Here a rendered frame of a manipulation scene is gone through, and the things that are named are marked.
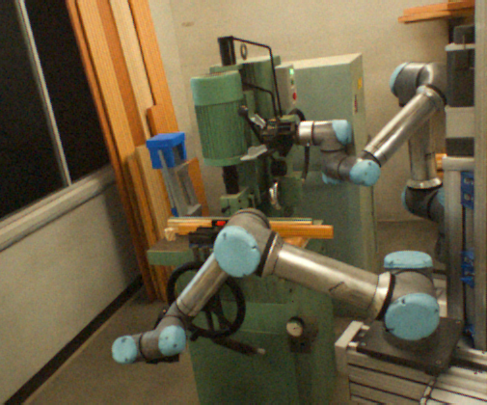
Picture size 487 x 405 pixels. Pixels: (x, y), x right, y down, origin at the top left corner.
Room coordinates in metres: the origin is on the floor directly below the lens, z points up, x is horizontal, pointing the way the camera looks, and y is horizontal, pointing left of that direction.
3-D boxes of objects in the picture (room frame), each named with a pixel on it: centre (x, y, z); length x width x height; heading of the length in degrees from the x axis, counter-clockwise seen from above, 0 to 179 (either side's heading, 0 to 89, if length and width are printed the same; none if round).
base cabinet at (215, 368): (1.99, -0.01, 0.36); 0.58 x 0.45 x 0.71; 155
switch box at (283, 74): (2.11, -0.23, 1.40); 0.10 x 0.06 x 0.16; 155
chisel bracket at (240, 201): (1.90, 0.02, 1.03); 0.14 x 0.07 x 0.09; 155
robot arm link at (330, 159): (1.58, -0.30, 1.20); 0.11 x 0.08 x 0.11; 23
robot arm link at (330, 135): (1.59, -0.30, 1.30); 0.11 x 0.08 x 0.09; 65
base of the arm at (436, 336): (1.21, -0.39, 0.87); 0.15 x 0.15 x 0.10
